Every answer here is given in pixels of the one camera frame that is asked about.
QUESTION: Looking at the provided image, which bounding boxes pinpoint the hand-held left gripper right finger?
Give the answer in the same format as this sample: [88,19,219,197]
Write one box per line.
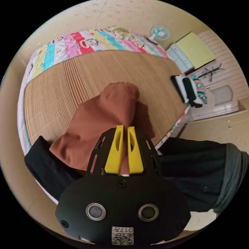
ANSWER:
[127,126,144,175]

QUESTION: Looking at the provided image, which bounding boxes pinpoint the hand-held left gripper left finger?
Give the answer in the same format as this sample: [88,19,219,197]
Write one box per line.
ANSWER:
[105,125,124,175]

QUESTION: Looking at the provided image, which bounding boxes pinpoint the brown pants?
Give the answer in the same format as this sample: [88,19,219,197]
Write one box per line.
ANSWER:
[49,82,156,172]

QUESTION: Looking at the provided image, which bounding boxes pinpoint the person's body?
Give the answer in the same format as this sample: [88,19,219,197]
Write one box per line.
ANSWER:
[24,135,249,215]

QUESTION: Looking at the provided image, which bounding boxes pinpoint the bed with woven mat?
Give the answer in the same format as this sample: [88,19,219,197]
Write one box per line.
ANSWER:
[17,26,190,204]

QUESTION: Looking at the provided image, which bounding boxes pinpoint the pile of clothes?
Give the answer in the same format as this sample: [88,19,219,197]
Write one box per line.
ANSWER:
[170,73,208,108]

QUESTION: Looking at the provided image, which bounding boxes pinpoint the white door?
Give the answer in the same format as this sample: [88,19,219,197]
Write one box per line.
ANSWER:
[191,84,241,121]

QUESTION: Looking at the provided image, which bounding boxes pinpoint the pale cupboard with yellow top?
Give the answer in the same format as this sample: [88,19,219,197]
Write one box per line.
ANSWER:
[166,32,217,75]

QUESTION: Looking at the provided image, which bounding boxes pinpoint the white and teal fan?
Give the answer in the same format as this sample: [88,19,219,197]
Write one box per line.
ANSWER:
[147,25,170,45]

